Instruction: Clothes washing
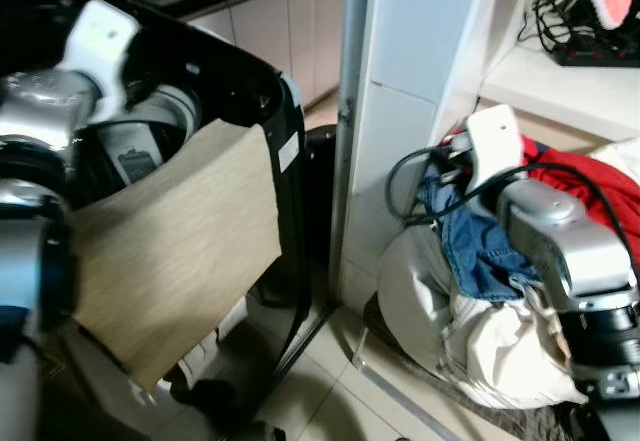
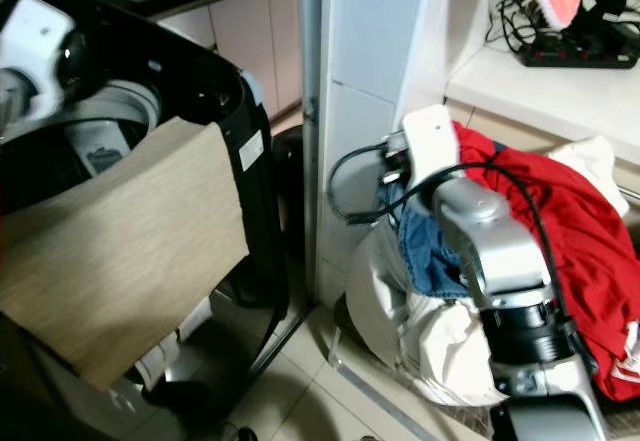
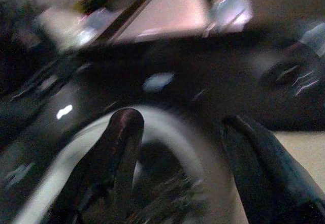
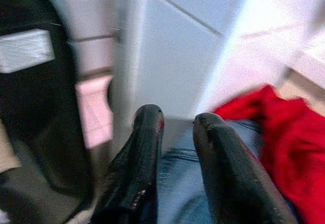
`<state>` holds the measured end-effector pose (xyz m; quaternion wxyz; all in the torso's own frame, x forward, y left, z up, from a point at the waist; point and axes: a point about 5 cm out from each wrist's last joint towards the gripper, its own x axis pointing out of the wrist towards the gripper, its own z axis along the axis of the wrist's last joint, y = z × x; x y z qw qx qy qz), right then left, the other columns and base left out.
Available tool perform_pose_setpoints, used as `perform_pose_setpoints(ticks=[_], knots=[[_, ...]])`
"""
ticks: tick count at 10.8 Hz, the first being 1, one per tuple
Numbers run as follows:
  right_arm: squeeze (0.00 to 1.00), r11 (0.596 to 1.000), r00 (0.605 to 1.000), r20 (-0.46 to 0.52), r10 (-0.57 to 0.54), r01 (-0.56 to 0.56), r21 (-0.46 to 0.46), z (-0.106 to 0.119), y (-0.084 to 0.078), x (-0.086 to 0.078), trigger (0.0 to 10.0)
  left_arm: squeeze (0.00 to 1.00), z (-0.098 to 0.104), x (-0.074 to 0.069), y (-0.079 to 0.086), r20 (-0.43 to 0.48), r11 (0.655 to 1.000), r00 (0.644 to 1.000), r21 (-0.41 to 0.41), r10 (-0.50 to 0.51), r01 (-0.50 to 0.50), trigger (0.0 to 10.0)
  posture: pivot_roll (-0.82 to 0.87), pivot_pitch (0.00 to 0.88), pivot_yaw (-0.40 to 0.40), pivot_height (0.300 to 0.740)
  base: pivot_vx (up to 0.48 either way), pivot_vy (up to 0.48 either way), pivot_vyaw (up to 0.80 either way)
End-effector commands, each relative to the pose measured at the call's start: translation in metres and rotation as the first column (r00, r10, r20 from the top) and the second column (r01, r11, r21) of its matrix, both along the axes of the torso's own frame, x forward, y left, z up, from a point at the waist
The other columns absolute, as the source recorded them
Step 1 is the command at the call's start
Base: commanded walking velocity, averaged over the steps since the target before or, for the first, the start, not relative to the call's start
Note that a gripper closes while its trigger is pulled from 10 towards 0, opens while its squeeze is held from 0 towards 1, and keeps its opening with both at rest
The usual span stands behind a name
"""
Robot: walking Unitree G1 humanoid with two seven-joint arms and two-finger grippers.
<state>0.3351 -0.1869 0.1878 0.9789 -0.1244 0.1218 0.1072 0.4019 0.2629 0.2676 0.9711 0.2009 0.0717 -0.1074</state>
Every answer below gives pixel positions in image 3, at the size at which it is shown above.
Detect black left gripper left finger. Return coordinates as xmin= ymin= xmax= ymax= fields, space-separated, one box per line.
xmin=52 ymin=108 xmax=145 ymax=224

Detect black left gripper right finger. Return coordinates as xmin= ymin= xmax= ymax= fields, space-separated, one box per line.
xmin=221 ymin=115 xmax=325 ymax=224

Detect dark front-load washing machine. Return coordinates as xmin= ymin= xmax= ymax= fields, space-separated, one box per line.
xmin=0 ymin=27 xmax=325 ymax=224

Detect round black washer dial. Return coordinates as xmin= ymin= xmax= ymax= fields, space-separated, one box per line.
xmin=258 ymin=48 xmax=324 ymax=103

